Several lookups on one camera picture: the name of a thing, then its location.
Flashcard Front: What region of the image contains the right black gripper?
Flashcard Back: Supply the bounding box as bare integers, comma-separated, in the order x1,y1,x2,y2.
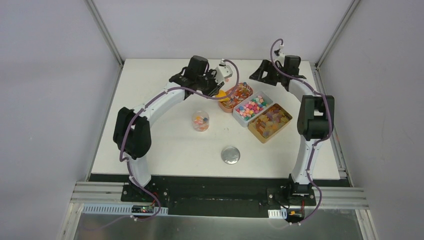
249,59,287,87

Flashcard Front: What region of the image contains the orange plastic scoop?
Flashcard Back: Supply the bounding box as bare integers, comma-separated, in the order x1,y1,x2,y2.
214,90,230,102

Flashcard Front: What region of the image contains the clear plastic jar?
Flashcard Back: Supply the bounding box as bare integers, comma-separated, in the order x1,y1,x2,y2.
191,110,210,132

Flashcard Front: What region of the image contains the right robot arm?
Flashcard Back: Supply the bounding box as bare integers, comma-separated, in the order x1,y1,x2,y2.
249,55,335,205

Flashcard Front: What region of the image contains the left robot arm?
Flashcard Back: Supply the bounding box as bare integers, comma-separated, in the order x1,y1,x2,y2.
112,55,233,203

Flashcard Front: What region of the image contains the pink oval lollipop tin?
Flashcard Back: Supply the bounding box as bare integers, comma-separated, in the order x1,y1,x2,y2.
218,82,253,113

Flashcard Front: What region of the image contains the grey star candy tin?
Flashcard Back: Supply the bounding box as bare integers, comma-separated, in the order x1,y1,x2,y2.
232,91,274,128

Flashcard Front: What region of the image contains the yellow gummy candy tin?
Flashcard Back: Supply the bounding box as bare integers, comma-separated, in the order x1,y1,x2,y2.
247,103,293,144

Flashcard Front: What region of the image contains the silver round jar lid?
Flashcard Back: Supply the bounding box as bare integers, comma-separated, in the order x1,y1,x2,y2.
220,146,241,165

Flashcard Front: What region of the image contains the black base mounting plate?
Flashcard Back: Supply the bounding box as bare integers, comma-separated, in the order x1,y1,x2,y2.
88,173,332,220

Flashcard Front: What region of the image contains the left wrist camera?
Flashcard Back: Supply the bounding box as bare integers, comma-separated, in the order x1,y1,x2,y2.
215,64,233,84

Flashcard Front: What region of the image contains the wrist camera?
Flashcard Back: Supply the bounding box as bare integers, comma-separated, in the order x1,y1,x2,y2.
215,64,233,84
274,49,285,64

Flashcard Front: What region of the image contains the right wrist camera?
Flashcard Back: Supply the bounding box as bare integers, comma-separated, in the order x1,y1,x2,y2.
274,49,285,64

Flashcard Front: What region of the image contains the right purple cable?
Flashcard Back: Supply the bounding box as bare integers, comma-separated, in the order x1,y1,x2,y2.
269,38,334,229

